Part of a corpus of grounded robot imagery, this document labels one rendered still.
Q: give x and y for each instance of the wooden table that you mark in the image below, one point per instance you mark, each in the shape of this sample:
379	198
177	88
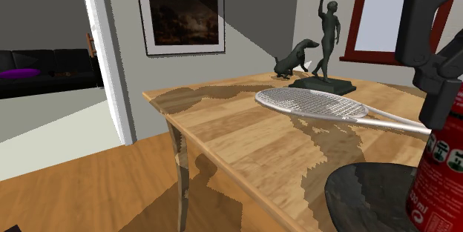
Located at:
249	141

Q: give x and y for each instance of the dark dog figure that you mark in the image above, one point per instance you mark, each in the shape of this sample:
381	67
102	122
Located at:
289	64

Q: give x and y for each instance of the silver tennis racket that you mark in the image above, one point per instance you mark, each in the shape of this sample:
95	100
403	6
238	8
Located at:
311	102

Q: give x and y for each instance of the dark standing man statue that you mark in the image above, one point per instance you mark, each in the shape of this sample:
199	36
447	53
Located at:
330	30

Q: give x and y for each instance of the dark grey bowl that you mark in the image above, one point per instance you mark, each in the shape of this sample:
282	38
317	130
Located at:
369	198

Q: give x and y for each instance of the red framed window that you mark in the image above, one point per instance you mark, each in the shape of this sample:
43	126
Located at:
379	18

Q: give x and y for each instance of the black sofa with purple cushion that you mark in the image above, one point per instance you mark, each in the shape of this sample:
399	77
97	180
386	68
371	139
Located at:
54	79

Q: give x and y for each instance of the framed dark landscape wall picture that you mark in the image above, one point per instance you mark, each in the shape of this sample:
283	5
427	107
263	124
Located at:
182	16

